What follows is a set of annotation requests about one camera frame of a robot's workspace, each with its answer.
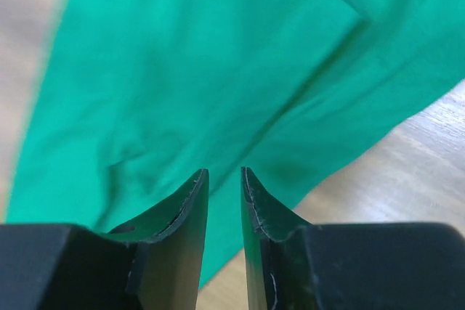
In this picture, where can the green t shirt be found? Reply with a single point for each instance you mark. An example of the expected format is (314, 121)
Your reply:
(137, 95)

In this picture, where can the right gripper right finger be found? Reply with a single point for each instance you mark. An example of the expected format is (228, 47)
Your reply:
(293, 264)

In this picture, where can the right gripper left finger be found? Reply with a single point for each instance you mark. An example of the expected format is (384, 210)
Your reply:
(152, 261)

